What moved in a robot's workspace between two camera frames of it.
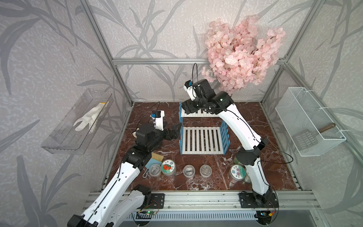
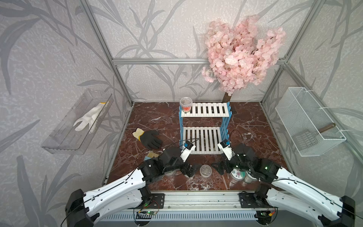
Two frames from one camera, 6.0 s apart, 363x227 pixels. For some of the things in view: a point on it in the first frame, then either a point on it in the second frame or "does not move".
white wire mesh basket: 313,132 does not move
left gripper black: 174,135 → 191,171
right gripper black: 187,104 → 219,165
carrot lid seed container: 247,178 does not move
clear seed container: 205,170 does not move
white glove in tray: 92,117 does not move
